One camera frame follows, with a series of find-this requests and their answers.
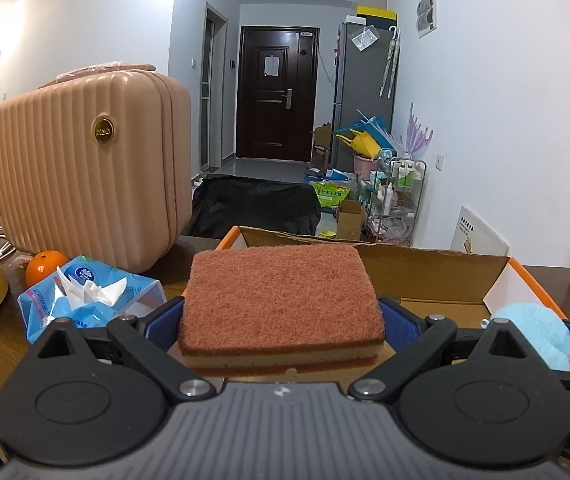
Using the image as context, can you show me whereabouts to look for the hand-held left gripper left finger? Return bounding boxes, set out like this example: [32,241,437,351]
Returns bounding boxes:
[37,297,217,403]

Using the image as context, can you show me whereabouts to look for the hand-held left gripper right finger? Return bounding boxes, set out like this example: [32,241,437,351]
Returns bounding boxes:
[348,298,539,404]

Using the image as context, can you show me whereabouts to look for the light blue fluffy puff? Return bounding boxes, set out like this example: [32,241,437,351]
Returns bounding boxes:
[490,302,570,372]

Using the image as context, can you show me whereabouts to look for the red printed cardboard box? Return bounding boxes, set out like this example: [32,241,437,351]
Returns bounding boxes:
[167,225,570,376]

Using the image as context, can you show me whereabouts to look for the brown scouring sponge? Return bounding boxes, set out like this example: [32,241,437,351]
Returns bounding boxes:
[177,244,386,372]

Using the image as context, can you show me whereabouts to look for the small open cardboard box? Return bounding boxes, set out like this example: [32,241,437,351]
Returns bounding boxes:
[336,200,368,241]

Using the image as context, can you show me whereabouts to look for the white board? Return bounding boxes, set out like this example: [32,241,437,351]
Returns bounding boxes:
[451,205,512,261]

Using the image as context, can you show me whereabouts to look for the open blue tissue pack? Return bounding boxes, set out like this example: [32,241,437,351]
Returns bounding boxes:
[17,255,166,345]

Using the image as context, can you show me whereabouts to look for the orange fruit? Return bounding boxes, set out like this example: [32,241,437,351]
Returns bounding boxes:
[25,250,70,288]

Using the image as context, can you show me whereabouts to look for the green printed bag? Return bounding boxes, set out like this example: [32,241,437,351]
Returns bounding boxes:
[312,181,352,211]

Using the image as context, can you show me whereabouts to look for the black duffel bag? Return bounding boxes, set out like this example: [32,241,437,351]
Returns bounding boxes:
[185,175,323,238]

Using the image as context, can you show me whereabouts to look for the wrapped snack packet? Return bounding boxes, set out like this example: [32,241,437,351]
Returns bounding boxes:
[2,250,36,282]

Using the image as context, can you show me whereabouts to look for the pink ribbed suitcase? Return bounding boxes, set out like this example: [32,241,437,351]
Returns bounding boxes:
[0,62,193,273]

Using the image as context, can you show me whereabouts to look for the pink bucket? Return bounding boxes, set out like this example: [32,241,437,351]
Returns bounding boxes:
[354,154,378,178]

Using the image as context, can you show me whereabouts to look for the yellow bag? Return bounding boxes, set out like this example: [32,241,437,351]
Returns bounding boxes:
[335,130,382,158]

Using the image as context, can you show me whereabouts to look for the tall cardboard box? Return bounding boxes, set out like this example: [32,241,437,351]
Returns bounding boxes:
[311,125,334,173]

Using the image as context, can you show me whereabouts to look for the blue bags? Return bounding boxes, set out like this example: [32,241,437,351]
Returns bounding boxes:
[335,116,396,153]

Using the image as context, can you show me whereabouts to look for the dark brown entrance door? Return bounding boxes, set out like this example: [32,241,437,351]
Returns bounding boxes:
[236,25,320,163]

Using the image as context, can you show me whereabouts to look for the grey interior door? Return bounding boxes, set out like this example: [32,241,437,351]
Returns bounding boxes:
[200,2,229,173]

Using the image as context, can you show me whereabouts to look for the grey refrigerator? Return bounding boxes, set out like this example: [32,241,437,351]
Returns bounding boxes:
[331,21,400,148]

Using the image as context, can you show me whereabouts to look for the pale folded umbrella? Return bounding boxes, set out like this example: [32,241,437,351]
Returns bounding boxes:
[379,27,394,98]
[387,25,402,100]

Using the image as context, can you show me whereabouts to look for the clear plastic pouch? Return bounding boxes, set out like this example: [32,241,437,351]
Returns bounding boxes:
[352,25,380,52]

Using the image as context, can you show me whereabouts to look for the yellow box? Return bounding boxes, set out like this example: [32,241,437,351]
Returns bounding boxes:
[356,6,398,26]

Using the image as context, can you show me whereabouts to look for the purple wall decoration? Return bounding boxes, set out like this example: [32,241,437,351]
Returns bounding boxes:
[404,102,434,161]

